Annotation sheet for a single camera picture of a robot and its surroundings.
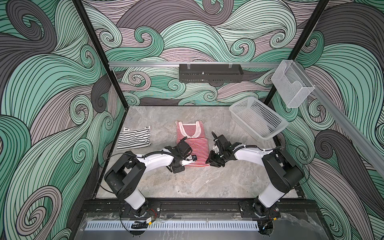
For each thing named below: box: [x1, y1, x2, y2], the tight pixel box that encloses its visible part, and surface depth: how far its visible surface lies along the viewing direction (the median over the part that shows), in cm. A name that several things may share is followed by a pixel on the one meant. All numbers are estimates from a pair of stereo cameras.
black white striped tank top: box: [116, 125, 152, 150], surface depth 101 cm
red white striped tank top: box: [175, 120, 210, 167], surface depth 100 cm
